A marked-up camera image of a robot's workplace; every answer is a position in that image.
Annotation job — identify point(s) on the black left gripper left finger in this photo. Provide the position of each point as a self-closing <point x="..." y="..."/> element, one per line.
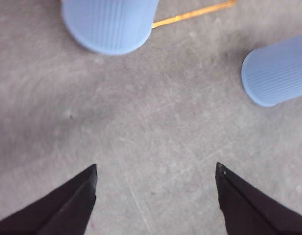
<point x="66" y="210"/>

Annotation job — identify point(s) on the blue ribbed cup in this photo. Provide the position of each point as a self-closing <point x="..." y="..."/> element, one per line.
<point x="111" y="27"/>
<point x="273" y="72"/>

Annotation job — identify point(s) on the gold wire cup rack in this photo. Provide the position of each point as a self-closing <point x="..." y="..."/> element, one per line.
<point x="194" y="14"/>

